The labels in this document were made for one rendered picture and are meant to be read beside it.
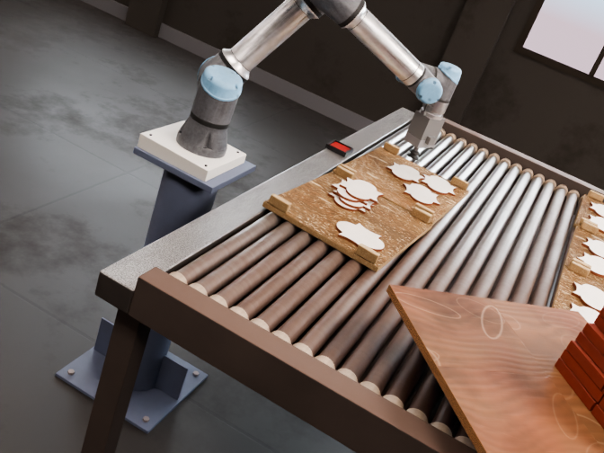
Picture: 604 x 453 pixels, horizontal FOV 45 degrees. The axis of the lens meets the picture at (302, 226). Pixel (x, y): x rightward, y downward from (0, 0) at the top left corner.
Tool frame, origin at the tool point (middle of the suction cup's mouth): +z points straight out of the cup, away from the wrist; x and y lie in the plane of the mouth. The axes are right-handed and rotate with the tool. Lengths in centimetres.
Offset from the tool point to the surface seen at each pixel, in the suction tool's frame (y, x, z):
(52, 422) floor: -99, 17, 100
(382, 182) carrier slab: -16.1, -4.4, 6.7
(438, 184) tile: 7.0, -8.9, 5.9
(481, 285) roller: -27, -55, 8
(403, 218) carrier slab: -27.5, -24.1, 6.7
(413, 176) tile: 0.7, -3.1, 5.9
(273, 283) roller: -88, -40, 8
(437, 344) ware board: -82, -77, -4
